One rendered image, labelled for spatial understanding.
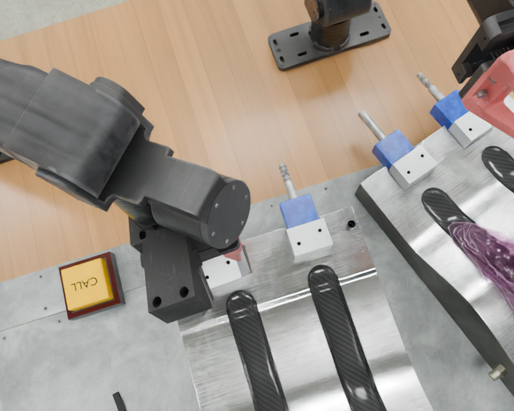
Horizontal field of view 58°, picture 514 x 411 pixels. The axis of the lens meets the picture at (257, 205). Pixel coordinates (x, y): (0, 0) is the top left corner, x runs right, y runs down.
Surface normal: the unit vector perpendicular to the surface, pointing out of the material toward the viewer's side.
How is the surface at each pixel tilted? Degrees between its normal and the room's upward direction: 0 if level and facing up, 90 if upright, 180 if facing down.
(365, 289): 1
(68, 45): 0
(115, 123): 58
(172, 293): 22
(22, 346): 0
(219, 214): 70
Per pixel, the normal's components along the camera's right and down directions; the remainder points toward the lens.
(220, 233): 0.83, 0.28
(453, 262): -0.32, -0.62
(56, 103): 0.13, -0.18
